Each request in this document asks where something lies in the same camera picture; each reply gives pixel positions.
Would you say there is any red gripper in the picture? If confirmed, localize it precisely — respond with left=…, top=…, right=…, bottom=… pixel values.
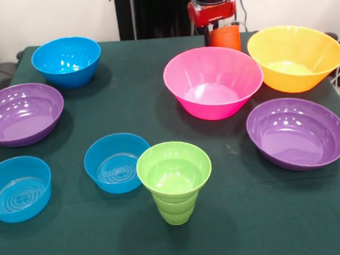
left=186, top=0, right=240, bottom=48

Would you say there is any orange cup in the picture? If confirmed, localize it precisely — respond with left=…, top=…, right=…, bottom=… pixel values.
left=209, top=24, right=243, bottom=54

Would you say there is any pink bowl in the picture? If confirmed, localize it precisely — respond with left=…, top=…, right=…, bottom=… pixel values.
left=161, top=44, right=267, bottom=124

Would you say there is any small green bowl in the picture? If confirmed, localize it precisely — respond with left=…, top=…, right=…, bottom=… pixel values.
left=134, top=138, right=214, bottom=199

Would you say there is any green cup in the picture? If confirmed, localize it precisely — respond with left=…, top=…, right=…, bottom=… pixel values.
left=151, top=189, right=200, bottom=228

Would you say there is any yellow-orange bowl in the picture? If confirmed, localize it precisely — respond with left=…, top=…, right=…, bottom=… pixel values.
left=245, top=22, right=340, bottom=97

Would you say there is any purple bowl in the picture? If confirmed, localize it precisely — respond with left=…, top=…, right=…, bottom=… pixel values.
left=0, top=80, right=67, bottom=148
left=244, top=94, right=340, bottom=175

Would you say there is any deep smooth blue bowl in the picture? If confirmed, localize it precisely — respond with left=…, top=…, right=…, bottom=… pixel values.
left=29, top=34, right=104, bottom=91

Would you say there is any blue bowl with ringed bottom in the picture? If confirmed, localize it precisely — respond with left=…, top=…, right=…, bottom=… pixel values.
left=0, top=154, right=55, bottom=225
left=82, top=131, right=154, bottom=197

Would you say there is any dark green tablecloth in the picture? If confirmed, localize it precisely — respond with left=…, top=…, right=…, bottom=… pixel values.
left=0, top=24, right=340, bottom=255

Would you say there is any black rounded seat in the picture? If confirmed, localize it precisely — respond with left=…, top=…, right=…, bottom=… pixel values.
left=0, top=60, right=20, bottom=96

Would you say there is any black plug with grey cable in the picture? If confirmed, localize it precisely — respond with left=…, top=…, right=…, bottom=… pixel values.
left=231, top=19, right=247, bottom=33

